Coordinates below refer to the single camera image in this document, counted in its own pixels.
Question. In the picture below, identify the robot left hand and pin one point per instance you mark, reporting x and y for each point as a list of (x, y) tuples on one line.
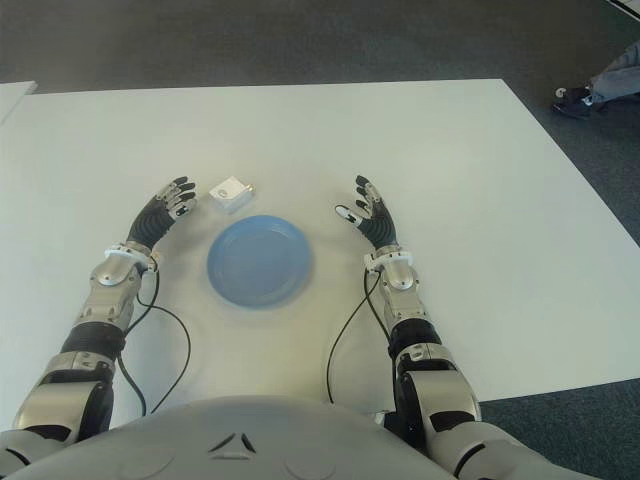
[(152, 222)]

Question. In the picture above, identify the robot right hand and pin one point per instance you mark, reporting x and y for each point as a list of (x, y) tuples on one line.
[(380, 225)]

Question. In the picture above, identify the white cube charger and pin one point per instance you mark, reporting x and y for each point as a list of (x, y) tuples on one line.
[(229, 195)]

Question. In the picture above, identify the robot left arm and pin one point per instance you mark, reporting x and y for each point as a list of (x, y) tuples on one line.
[(95, 310)]

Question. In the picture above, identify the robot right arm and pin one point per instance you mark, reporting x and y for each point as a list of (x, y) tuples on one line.
[(425, 360)]

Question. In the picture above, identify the blue plastic plate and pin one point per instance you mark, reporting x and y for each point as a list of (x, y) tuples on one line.
[(260, 260)]

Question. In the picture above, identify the white side table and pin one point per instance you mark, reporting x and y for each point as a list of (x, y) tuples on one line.
[(12, 100)]

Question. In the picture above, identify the black sneaker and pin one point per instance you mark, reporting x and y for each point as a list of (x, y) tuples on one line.
[(572, 100)]

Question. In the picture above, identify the grey robot torso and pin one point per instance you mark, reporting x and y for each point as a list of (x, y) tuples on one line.
[(235, 440)]

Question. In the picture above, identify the person leg in jeans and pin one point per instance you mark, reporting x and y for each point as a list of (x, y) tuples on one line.
[(617, 75)]

